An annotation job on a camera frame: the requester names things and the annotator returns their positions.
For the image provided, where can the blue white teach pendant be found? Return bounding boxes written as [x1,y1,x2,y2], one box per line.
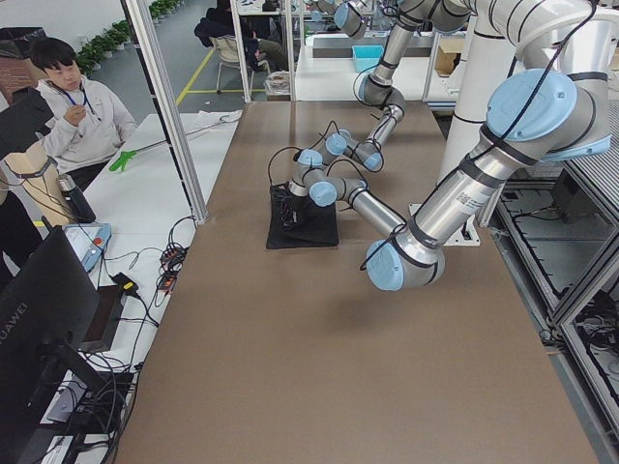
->
[63,223,111,272]

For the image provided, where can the seated man in grey hoodie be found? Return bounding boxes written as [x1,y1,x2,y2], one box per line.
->
[30,37,137,189]

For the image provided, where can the black printed t-shirt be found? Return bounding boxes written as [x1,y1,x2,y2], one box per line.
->
[266,203,339,249]

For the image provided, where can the black water bottle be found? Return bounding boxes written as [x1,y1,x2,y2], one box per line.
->
[58,174,96,223]

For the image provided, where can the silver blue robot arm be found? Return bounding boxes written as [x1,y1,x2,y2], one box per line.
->
[345,1,471,172]
[272,1,618,291]

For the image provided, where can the red grey power strip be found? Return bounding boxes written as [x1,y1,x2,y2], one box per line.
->
[157,243,189,295]

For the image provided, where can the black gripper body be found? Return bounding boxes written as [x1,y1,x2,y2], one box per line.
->
[282,181,314,229]

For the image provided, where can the black computer monitor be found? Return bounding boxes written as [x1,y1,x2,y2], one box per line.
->
[1,226,104,463]

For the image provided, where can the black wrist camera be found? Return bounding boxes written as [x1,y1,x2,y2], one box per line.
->
[269,183,291,205]

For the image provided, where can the metal reacher grabber stick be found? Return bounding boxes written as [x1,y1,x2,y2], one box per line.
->
[134,113,241,153]

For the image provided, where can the aluminium cage frame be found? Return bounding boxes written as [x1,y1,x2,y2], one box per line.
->
[121,0,208,225]

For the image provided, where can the blue plastic bin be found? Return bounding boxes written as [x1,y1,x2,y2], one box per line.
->
[352,44,384,73]

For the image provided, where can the green grabber claw tool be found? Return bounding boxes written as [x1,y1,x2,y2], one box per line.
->
[109,150,137,172]

